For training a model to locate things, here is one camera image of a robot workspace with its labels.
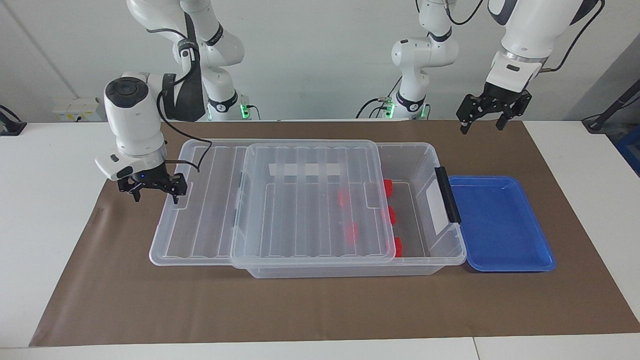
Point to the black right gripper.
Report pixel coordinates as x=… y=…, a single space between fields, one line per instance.
x=150 y=179

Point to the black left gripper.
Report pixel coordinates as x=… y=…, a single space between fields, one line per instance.
x=500 y=99

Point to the clear ribbed plastic lid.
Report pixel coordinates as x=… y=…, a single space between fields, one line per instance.
x=200 y=215

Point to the red block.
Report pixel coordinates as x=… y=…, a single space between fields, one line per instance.
x=392 y=215
x=388 y=187
x=351 y=232
x=398 y=247
x=344 y=197

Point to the clear plastic storage box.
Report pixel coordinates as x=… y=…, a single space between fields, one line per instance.
x=420 y=165

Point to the blue plastic tray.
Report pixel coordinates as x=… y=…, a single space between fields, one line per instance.
x=500 y=225

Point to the white power strip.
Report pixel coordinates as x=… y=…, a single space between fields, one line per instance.
x=75 y=107

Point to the black stand pole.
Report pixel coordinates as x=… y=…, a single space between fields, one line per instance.
x=612 y=107

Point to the brown table mat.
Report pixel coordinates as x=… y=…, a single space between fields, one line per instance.
x=125 y=300

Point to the white side label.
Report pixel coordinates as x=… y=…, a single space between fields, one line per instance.
x=437 y=210

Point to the blue crate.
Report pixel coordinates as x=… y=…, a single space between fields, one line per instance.
x=631 y=150

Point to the white tape strip label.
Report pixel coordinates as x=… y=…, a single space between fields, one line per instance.
x=300 y=170

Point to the black clamp mount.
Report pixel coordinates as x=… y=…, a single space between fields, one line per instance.
x=11 y=125

